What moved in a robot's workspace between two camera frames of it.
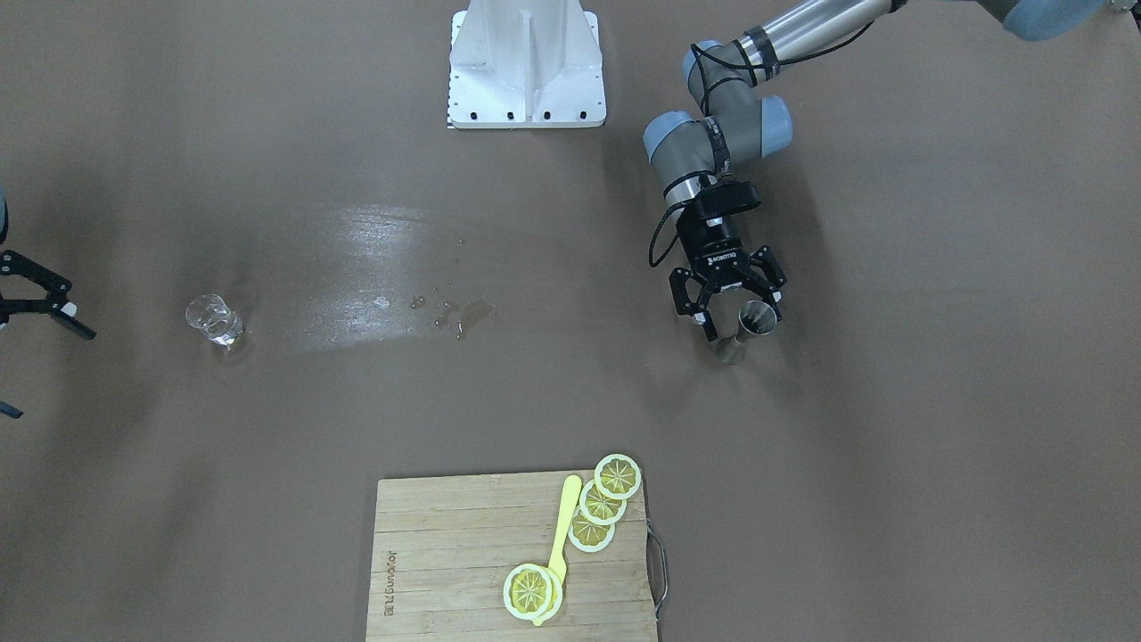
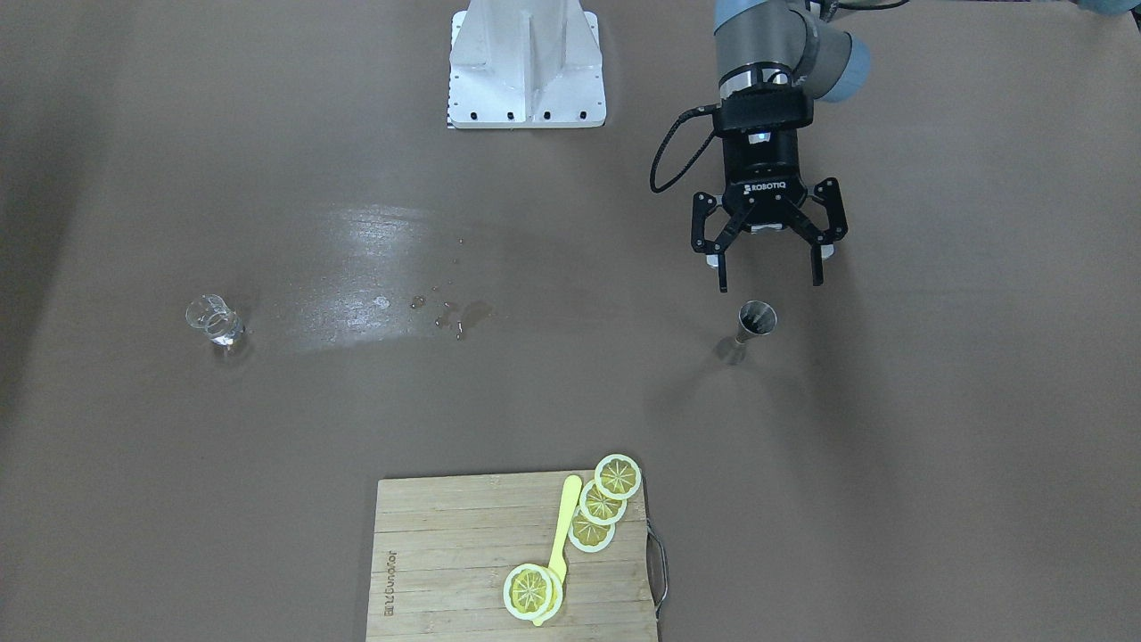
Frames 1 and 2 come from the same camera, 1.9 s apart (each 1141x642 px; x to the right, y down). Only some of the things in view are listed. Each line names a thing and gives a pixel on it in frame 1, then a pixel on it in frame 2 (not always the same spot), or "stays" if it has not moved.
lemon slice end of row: (618, 476) stays
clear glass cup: (212, 315) stays
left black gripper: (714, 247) → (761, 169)
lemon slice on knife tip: (532, 592) stays
